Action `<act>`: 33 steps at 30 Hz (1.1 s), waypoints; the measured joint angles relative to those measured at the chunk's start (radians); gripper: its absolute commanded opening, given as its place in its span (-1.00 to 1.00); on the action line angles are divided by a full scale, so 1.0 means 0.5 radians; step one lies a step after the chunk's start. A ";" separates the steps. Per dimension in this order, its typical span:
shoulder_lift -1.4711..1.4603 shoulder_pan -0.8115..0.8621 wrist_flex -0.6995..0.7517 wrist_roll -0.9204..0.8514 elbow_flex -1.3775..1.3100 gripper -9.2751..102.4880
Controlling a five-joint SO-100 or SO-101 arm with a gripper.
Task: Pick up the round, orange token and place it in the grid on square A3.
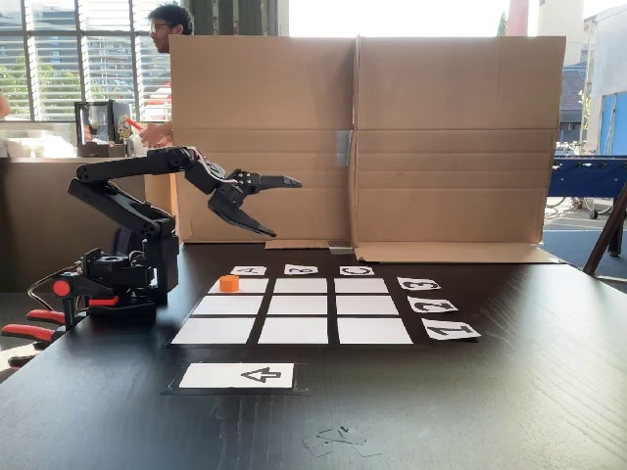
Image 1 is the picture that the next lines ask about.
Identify white nine-square grid sheet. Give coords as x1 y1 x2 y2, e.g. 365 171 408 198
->
170 277 415 346

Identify dark glass-front box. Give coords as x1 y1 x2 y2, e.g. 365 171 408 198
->
72 99 134 159

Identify brown cardboard screen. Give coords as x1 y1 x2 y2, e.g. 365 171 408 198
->
169 33 567 264

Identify person behind cardboard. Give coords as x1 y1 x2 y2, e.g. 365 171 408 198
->
138 3 195 149

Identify white arrow paper sheet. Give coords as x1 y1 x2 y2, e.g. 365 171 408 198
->
178 362 295 390

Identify paper sheet number 3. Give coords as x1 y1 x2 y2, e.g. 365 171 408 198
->
396 276 441 291

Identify red black clamp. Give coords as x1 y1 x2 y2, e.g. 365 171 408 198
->
51 271 120 330
0 307 68 369

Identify paper sheet number 2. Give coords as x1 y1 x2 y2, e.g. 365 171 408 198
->
407 296 459 313

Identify brown counter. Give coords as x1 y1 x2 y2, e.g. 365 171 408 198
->
0 155 178 294

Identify paper sheet number 1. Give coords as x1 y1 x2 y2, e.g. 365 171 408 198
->
420 320 482 342

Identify tape scraps on table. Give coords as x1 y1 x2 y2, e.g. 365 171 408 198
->
301 425 384 459

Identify blue foosball table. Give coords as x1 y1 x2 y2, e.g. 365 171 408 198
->
547 155 627 220

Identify dark wooden stand leg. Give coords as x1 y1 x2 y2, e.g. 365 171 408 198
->
582 180 627 276

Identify red white servo cable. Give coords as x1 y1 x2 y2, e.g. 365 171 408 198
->
189 145 237 186

